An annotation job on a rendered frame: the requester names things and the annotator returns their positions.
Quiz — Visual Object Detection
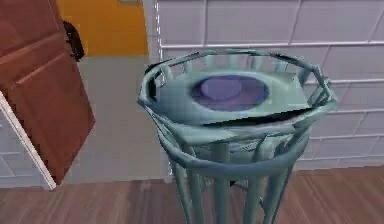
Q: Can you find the brown room door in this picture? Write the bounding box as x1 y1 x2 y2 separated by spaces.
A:
0 0 97 186

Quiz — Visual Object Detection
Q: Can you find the black door handle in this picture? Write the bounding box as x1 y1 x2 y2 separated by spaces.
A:
62 20 86 63

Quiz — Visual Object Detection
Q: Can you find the teal slatted round bin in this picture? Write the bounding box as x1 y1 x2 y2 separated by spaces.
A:
136 48 340 224

